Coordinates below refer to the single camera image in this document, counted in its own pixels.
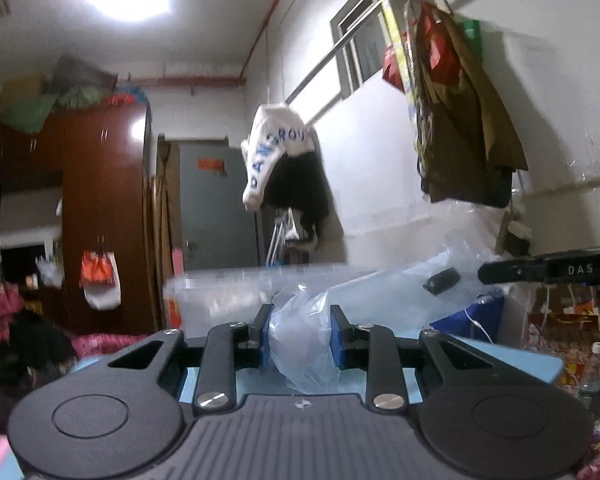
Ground white printed hanging shirt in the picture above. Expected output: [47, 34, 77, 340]
[240, 104, 316, 212]

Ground clear plastic bag with white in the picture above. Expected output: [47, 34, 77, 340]
[263, 204, 505, 394]

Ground grey metal door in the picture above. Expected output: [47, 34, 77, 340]
[180, 142, 261, 271]

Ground dark red wooden wardrobe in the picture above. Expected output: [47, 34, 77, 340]
[0, 104, 160, 335]

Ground orange white hanging bag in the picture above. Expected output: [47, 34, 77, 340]
[80, 252, 122, 311]

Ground black hanging garment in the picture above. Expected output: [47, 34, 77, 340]
[264, 152, 329, 240]

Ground brown hanging jacket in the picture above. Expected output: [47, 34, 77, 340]
[381, 0, 530, 209]

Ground clear plastic perforated basket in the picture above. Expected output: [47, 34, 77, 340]
[162, 263, 374, 337]

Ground blue shopping bag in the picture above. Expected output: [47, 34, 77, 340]
[431, 289, 505, 344]

